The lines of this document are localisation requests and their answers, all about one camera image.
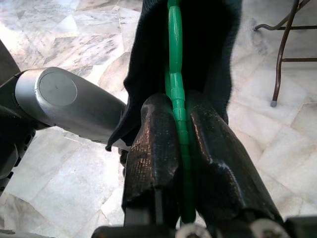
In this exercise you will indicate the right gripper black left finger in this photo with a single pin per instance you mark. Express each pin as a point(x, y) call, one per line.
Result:
point(153, 148)

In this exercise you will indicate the marble pattern table red edge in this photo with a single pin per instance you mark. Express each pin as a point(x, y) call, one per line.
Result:
point(277, 81)

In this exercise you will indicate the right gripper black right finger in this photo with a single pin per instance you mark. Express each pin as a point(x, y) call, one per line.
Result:
point(223, 173)

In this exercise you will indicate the green plastic hanger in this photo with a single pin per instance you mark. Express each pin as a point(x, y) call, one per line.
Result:
point(175, 49)

